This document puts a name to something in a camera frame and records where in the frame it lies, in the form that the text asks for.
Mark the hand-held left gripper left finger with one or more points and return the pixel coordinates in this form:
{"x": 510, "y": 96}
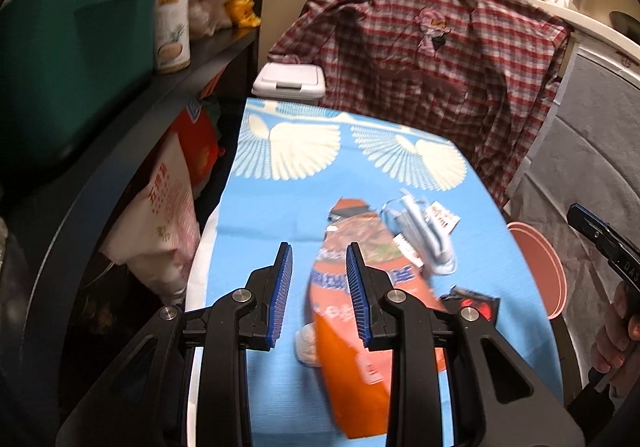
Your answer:
{"x": 281, "y": 292}

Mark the white rice bag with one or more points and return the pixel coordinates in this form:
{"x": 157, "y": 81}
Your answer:
{"x": 155, "y": 227}

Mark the crumpled white tissue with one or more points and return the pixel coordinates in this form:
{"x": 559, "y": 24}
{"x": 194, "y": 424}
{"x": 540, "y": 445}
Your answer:
{"x": 306, "y": 347}

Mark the labelled seasoning jar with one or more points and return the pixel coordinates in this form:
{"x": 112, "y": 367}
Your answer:
{"x": 172, "y": 32}

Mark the red printed package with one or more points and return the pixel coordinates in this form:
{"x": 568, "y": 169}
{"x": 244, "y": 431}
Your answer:
{"x": 197, "y": 147}

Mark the white lidded trash bin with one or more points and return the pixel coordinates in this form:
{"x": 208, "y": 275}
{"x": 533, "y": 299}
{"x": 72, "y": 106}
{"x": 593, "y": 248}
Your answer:
{"x": 287, "y": 79}

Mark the red plaid shirt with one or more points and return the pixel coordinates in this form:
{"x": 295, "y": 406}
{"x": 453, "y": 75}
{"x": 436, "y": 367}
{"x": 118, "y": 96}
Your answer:
{"x": 400, "y": 52}

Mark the orange snack bag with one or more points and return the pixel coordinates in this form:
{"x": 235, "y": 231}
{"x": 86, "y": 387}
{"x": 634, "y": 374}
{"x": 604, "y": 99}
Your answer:
{"x": 340, "y": 367}

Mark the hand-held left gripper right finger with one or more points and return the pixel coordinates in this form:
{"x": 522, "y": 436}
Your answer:
{"x": 357, "y": 297}

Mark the yellow snack packet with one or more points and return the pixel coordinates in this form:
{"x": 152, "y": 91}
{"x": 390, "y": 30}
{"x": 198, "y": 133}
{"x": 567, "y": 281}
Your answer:
{"x": 242, "y": 12}

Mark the black shelf unit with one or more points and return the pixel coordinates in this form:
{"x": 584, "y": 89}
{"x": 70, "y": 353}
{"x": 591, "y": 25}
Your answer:
{"x": 200, "y": 62}

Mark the blue printed tablecloth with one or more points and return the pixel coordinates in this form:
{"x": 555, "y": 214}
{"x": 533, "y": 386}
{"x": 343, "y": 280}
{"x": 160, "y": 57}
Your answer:
{"x": 300, "y": 207}

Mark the white red-print sachet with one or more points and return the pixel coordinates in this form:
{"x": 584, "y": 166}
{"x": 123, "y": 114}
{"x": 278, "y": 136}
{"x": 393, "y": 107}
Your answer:
{"x": 442, "y": 217}

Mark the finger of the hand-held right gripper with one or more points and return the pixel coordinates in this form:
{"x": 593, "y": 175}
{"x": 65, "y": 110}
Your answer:
{"x": 586, "y": 221}

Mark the grey fabric panel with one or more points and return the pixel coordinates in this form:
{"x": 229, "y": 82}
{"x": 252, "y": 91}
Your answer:
{"x": 590, "y": 127}

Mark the translucent white plastic bag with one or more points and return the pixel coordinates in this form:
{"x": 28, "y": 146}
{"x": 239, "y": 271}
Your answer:
{"x": 212, "y": 2}

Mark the green storage bin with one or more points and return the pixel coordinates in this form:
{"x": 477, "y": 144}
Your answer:
{"x": 75, "y": 67}

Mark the black red foil packet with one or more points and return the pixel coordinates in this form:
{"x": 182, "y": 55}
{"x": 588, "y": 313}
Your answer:
{"x": 475, "y": 307}

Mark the person's right hand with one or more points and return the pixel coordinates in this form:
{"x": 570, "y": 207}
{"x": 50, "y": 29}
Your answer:
{"x": 617, "y": 342}

